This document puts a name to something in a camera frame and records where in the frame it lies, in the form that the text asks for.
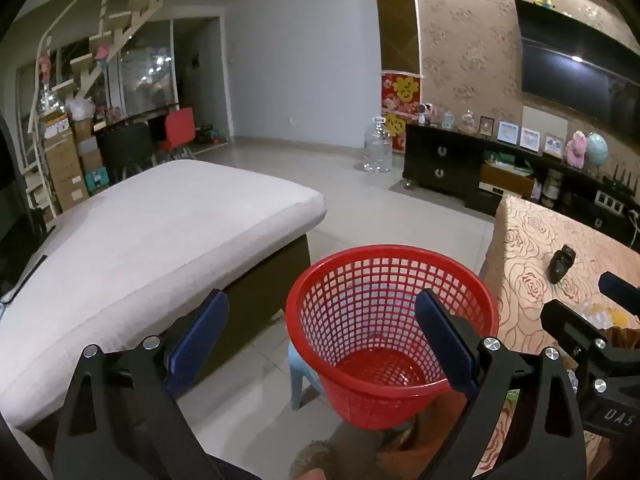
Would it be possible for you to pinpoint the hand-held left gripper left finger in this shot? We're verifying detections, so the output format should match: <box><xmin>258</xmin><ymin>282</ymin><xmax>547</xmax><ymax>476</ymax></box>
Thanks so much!
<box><xmin>52</xmin><ymin>288</ymin><xmax>230</xmax><ymax>480</ymax></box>

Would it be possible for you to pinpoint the light blue globe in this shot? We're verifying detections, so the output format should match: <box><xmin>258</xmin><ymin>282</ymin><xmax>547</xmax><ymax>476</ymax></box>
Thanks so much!
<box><xmin>585</xmin><ymin>132</ymin><xmax>610</xmax><ymax>166</ymax></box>

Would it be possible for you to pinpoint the red plastic mesh basket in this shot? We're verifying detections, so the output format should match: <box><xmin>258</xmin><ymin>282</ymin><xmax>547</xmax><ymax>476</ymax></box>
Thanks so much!
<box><xmin>286</xmin><ymin>245</ymin><xmax>501</xmax><ymax>431</ymax></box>

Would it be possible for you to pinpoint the pink plush toy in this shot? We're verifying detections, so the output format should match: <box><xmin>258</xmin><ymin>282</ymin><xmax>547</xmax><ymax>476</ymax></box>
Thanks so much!
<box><xmin>565</xmin><ymin>131</ymin><xmax>588</xmax><ymax>167</ymax></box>

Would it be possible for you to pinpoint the yellow foam net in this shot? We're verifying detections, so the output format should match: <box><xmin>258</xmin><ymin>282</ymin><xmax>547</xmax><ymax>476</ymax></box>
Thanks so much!
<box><xmin>590</xmin><ymin>305</ymin><xmax>631</xmax><ymax>328</ymax></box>

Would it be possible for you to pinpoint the blue plastic stool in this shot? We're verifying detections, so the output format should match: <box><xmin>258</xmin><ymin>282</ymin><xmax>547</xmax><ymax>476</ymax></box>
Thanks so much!
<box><xmin>287</xmin><ymin>342</ymin><xmax>331</xmax><ymax>411</ymax></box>

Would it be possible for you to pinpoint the red festive wall poster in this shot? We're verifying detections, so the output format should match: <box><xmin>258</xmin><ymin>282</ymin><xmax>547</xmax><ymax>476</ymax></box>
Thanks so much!
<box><xmin>381</xmin><ymin>71</ymin><xmax>423</xmax><ymax>153</ymax></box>

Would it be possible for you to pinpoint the small black object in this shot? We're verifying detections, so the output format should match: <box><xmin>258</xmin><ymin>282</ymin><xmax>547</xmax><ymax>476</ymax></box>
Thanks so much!
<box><xmin>548</xmin><ymin>245</ymin><xmax>577</xmax><ymax>283</ymax></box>

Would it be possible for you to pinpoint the white plastic bag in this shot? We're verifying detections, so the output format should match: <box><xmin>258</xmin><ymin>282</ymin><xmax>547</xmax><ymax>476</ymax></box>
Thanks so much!
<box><xmin>65</xmin><ymin>97</ymin><xmax>96</xmax><ymax>121</ymax></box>

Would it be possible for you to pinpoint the clear water jug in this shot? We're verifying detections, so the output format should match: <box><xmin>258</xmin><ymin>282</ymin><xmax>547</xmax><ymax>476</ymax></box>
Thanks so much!
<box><xmin>362</xmin><ymin>116</ymin><xmax>393</xmax><ymax>173</ymax></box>

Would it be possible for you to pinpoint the white cushioned sofa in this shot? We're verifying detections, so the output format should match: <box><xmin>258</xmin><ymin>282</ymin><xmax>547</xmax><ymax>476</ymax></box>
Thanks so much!
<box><xmin>0</xmin><ymin>159</ymin><xmax>328</xmax><ymax>433</ymax></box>

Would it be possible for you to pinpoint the white power strip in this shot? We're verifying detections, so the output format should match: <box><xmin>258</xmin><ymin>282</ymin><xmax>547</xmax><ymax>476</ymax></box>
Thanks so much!
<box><xmin>595</xmin><ymin>192</ymin><xmax>628</xmax><ymax>216</ymax></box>

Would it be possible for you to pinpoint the black television cabinet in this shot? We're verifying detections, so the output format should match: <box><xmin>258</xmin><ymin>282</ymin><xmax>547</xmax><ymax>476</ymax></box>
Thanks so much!
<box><xmin>402</xmin><ymin>124</ymin><xmax>640</xmax><ymax>251</ymax></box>

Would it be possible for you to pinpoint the red chair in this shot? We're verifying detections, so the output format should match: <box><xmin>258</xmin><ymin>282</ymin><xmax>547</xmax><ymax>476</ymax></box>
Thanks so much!
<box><xmin>160</xmin><ymin>107</ymin><xmax>197</xmax><ymax>158</ymax></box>

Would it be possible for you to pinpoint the rose patterned tablecloth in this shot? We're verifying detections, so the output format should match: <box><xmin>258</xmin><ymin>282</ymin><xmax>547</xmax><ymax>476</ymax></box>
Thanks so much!
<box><xmin>477</xmin><ymin>195</ymin><xmax>640</xmax><ymax>480</ymax></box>

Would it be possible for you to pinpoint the brown fuzzy clothing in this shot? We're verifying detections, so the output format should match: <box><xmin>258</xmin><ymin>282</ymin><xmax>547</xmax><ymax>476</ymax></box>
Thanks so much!
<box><xmin>290</xmin><ymin>422</ymin><xmax>416</xmax><ymax>480</ymax></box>

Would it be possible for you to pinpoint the dark armchair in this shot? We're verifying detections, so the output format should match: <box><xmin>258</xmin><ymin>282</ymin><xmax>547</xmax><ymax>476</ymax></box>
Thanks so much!
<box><xmin>0</xmin><ymin>115</ymin><xmax>56</xmax><ymax>291</ymax></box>

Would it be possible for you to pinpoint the stack of cardboard boxes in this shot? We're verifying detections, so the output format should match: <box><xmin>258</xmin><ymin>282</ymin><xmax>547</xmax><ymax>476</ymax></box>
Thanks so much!
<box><xmin>40</xmin><ymin>110</ymin><xmax>103</xmax><ymax>211</ymax></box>

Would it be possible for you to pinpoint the black router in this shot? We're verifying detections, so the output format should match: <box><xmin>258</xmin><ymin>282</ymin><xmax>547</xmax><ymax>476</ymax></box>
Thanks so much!
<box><xmin>602</xmin><ymin>170</ymin><xmax>640</xmax><ymax>192</ymax></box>

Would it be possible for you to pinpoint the beige board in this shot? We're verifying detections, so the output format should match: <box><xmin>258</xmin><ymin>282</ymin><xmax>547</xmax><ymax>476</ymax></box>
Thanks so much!
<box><xmin>522</xmin><ymin>105</ymin><xmax>571</xmax><ymax>143</ymax></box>

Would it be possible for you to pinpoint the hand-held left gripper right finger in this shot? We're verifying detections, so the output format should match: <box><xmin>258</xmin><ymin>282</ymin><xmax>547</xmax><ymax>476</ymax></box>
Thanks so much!
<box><xmin>414</xmin><ymin>288</ymin><xmax>588</xmax><ymax>480</ymax></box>

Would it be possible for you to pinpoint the black chair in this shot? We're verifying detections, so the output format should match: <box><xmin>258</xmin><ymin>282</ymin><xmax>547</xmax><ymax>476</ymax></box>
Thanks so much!
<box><xmin>100</xmin><ymin>122</ymin><xmax>156</xmax><ymax>181</ymax></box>

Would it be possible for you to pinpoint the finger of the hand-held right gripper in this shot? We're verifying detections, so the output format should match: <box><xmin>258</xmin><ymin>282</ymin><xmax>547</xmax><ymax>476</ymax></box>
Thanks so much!
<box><xmin>598</xmin><ymin>271</ymin><xmax>640</xmax><ymax>313</ymax></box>
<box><xmin>541</xmin><ymin>299</ymin><xmax>640</xmax><ymax>397</ymax></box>

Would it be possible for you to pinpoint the wooden staircase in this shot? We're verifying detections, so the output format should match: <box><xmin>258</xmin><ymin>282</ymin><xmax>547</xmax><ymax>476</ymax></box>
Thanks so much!
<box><xmin>22</xmin><ymin>0</ymin><xmax>173</xmax><ymax>211</ymax></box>

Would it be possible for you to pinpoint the wall television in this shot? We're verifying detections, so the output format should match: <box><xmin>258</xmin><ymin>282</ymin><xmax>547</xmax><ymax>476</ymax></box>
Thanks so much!
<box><xmin>515</xmin><ymin>0</ymin><xmax>640</xmax><ymax>131</ymax></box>

